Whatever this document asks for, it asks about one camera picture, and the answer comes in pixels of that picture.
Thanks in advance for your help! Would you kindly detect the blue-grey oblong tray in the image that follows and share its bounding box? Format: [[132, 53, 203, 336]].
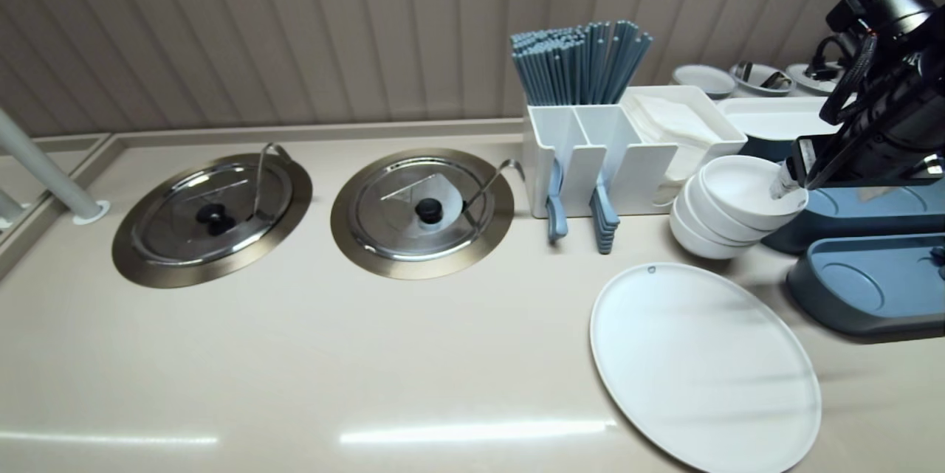
[[738, 135, 803, 163], [786, 233, 945, 338], [760, 178, 945, 256]]

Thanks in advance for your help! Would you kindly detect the white round bowl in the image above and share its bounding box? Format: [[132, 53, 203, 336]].
[[674, 188, 763, 252], [668, 201, 749, 260], [684, 173, 774, 244], [699, 156, 809, 232]]

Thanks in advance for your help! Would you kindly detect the white rectangular tray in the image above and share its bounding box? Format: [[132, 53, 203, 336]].
[[716, 97, 844, 140]]

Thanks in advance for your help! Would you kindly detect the small grey saucer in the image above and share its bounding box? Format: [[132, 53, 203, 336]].
[[672, 64, 737, 100], [729, 62, 794, 97], [785, 63, 844, 96]]

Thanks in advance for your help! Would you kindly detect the white cutlery organizer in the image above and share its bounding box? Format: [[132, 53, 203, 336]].
[[522, 104, 678, 220]]

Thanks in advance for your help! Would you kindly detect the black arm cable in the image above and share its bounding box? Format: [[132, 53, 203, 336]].
[[808, 34, 881, 127]]

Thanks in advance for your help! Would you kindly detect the white support pole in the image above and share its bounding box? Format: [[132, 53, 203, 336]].
[[0, 189, 24, 230], [0, 106, 112, 227]]

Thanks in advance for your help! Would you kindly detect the large white round tray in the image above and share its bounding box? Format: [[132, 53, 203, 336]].
[[589, 262, 822, 473]]

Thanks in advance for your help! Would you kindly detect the steel ladle handle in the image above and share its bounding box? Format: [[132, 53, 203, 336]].
[[461, 159, 525, 220], [252, 142, 294, 220]]

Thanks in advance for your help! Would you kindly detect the white napkin box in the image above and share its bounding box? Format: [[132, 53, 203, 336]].
[[620, 85, 747, 208]]

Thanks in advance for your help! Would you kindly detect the white paper napkin stack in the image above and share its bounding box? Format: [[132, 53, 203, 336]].
[[633, 94, 723, 149]]

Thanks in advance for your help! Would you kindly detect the steel pot lid black knob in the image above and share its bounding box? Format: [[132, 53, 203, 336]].
[[348, 156, 492, 261], [131, 161, 295, 266]]

